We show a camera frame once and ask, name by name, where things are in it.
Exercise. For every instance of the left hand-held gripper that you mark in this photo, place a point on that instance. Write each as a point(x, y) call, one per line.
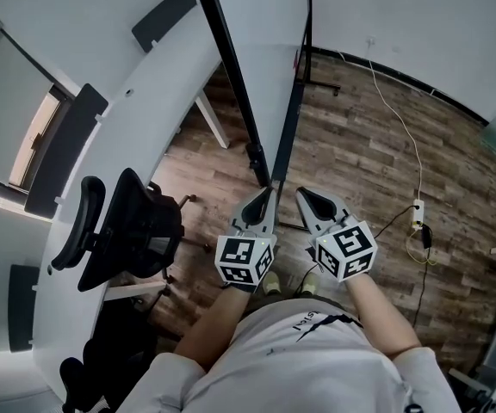
point(239, 260)

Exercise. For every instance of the person's left forearm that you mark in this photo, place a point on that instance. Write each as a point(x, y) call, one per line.
point(213, 329)

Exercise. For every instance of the person's shoe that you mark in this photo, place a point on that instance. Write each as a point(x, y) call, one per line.
point(271, 283)
point(309, 284)

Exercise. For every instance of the white power strip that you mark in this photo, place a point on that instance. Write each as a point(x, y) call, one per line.
point(418, 214)

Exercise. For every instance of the red magnet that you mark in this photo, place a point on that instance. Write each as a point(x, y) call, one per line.
point(295, 58)

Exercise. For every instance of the long white desk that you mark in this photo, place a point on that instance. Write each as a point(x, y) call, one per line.
point(144, 101)

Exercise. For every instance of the person's right forearm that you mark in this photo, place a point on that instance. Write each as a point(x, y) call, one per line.
point(386, 316)

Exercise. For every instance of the white board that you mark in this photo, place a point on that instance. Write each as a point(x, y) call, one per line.
point(261, 24)

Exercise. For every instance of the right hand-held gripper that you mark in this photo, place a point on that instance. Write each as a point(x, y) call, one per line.
point(347, 252)

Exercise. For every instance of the person's right shoe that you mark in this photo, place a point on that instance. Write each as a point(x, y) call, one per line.
point(309, 284)

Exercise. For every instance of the black mesh office chair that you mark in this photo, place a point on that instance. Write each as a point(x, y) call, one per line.
point(136, 226)

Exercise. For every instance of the person's left shoe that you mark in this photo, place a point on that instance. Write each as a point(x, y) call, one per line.
point(271, 283)

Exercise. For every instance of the person's white t-shirt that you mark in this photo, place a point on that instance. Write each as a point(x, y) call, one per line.
point(291, 359)

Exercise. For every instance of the black power adapter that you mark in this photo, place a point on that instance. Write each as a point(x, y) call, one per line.
point(426, 236)

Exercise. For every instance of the dark desk partition panel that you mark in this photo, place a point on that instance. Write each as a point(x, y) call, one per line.
point(164, 17)
point(67, 149)
point(23, 308)

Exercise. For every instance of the window with grey blind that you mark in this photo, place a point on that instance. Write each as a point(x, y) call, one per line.
point(7, 101)

